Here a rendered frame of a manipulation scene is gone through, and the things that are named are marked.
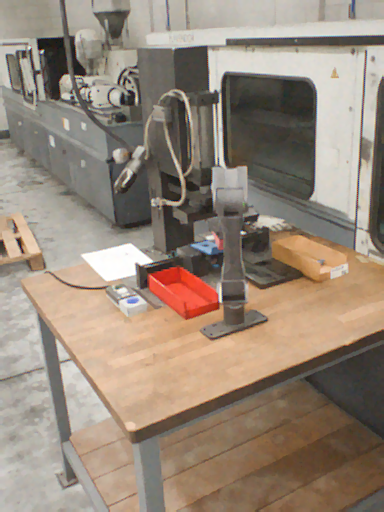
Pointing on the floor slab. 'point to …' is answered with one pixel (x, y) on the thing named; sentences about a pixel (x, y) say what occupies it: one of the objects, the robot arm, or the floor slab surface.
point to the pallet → (20, 242)
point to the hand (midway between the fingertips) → (220, 247)
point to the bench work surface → (216, 396)
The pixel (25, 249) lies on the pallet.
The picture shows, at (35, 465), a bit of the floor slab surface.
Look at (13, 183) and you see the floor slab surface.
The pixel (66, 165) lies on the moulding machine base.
